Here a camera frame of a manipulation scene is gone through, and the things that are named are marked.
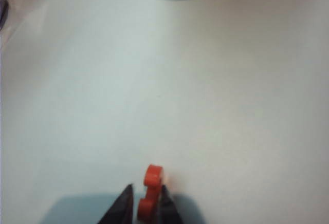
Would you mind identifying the red plastic letter C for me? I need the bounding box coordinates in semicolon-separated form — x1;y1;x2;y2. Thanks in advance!
137;164;164;221

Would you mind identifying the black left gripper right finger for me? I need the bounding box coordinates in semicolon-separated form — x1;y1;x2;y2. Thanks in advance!
158;184;185;224

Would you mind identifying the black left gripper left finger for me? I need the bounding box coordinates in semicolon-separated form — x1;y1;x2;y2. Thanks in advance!
97;183;135;224

